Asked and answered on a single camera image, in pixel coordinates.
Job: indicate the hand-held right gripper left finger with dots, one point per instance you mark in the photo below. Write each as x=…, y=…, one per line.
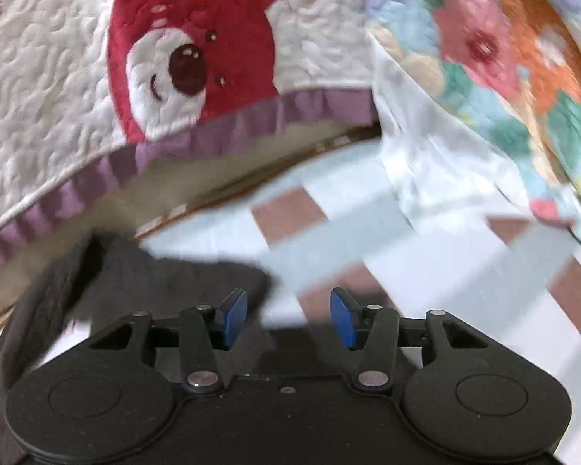
x=232, y=319

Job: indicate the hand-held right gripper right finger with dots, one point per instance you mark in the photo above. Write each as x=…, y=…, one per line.
x=344, y=318

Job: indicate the dark knit sweater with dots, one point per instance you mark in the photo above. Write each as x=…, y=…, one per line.
x=174, y=276

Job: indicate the printed floor mat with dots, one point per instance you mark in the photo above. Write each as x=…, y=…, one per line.
x=416, y=271

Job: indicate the white bear-print quilted bedspread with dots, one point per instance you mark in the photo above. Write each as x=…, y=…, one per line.
x=53, y=106

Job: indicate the floral patchwork quilt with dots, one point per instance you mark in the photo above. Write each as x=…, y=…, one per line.
x=489, y=58

